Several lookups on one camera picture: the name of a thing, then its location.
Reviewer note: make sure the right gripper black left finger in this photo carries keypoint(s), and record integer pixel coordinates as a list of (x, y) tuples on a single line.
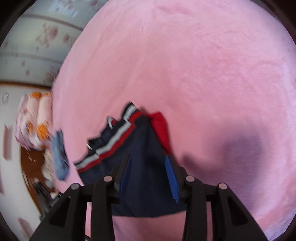
[(66, 220)]

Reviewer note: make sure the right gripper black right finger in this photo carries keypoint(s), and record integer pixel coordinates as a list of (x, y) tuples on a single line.
[(211, 211)]

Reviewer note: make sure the navy red varsity jacket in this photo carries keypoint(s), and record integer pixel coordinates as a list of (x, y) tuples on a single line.
[(144, 138)]

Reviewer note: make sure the beige crumpled cloth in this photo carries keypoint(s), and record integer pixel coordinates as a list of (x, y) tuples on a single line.
[(47, 169)]

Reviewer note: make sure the folded blue denim jeans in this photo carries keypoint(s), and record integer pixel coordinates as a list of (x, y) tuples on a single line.
[(59, 156)]

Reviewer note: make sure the brown wooden headboard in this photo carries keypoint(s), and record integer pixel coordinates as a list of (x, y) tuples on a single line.
[(40, 188)]

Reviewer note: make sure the pink bear-print folded quilt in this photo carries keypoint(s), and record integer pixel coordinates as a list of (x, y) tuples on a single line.
[(34, 120)]

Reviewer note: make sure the pink plush bed blanket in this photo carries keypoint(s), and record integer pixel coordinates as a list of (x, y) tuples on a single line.
[(222, 73)]

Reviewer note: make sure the floral wardrobe sliding doors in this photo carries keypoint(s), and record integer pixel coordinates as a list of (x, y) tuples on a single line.
[(39, 40)]

